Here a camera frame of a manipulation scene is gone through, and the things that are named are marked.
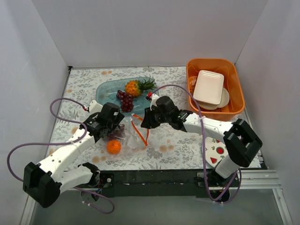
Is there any purple fake grape bunch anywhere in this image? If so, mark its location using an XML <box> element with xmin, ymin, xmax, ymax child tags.
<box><xmin>108</xmin><ymin>124</ymin><xmax>125</xmax><ymax>139</ymax></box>
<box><xmin>116</xmin><ymin>90</ymin><xmax>134</xmax><ymax>113</ymax></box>

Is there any clear zip top bag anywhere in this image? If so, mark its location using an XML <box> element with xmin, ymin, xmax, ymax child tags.
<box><xmin>103</xmin><ymin>113</ymin><xmax>150</xmax><ymax>161</ymax></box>

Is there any fake pineapple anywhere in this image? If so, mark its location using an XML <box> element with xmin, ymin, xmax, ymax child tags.
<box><xmin>125</xmin><ymin>79</ymin><xmax>157</xmax><ymax>98</ymax></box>

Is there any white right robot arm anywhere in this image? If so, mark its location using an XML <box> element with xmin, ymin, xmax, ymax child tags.
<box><xmin>141</xmin><ymin>94</ymin><xmax>263</xmax><ymax>186</ymax></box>

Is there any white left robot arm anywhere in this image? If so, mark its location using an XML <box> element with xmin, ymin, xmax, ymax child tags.
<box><xmin>23</xmin><ymin>101</ymin><xmax>124</xmax><ymax>208</ymax></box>

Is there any fake orange fruit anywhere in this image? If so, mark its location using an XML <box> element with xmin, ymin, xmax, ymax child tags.
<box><xmin>106</xmin><ymin>140</ymin><xmax>121</xmax><ymax>154</ymax></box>

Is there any teal transparent plastic tray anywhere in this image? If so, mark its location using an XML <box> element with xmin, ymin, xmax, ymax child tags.
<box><xmin>96</xmin><ymin>77</ymin><xmax>156</xmax><ymax>116</ymax></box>

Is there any white rectangular plate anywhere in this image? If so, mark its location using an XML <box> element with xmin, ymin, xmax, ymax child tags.
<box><xmin>193</xmin><ymin>70</ymin><xmax>224</xmax><ymax>105</ymax></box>

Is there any orange plastic basket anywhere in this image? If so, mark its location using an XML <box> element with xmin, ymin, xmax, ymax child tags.
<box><xmin>186</xmin><ymin>58</ymin><xmax>245</xmax><ymax>121</ymax></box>

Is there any cream round plate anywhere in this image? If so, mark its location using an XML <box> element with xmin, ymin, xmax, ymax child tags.
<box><xmin>197</xmin><ymin>88</ymin><xmax>230</xmax><ymax>110</ymax></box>

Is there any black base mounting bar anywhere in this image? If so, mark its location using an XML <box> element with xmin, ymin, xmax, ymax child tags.
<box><xmin>79</xmin><ymin>168</ymin><xmax>233</xmax><ymax>203</ymax></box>

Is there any watermelon pattern round plate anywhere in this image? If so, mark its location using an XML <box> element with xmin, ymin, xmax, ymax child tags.
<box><xmin>203</xmin><ymin>137</ymin><xmax>228</xmax><ymax>168</ymax></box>

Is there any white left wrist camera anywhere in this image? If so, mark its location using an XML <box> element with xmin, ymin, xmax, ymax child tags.
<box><xmin>88</xmin><ymin>100</ymin><xmax>103</xmax><ymax>114</ymax></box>

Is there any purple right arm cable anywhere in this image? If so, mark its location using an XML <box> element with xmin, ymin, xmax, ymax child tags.
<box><xmin>147</xmin><ymin>84</ymin><xmax>242</xmax><ymax>203</ymax></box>

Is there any aluminium frame rail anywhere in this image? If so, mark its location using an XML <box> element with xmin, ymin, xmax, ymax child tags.
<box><xmin>229</xmin><ymin>170</ymin><xmax>293</xmax><ymax>225</ymax></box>

